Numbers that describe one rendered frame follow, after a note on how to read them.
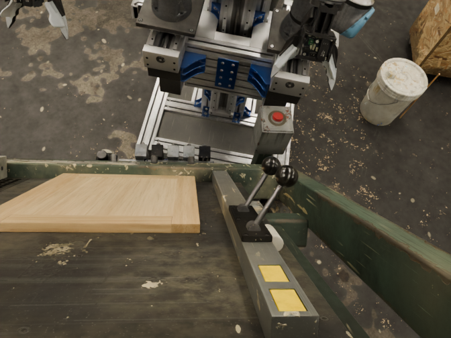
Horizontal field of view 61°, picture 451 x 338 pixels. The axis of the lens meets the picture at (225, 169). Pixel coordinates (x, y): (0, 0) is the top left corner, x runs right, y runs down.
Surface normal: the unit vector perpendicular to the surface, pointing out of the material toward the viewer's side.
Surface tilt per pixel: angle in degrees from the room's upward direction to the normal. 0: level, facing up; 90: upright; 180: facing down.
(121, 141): 0
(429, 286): 90
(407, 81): 0
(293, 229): 35
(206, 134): 0
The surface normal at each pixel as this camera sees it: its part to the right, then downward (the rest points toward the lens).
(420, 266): -0.99, -0.02
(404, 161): 0.10, -0.44
